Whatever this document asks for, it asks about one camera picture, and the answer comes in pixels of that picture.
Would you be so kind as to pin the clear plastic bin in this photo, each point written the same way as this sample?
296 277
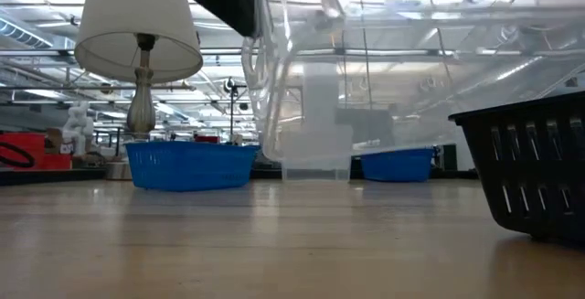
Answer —
411 61
315 171

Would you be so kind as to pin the blue slotted plastic basket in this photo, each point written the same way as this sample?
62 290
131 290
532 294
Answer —
397 166
192 166

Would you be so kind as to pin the black slotted plastic basket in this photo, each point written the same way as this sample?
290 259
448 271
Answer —
525 175

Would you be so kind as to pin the table lamp white shade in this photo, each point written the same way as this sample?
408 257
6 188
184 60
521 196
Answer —
137 15

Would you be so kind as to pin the black tripod stand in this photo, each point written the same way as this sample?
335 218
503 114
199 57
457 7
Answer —
231 107

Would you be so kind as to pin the black perforated metal box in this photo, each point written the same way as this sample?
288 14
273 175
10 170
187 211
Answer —
448 157

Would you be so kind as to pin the white robot figure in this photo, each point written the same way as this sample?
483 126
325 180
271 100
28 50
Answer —
77 125

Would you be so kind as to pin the brown cardboard box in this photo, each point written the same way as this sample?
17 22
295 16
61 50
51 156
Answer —
54 139

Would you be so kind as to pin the red box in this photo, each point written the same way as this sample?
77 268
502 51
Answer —
55 162

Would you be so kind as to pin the black aluminium table frame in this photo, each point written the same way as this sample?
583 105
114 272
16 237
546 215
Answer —
68 176

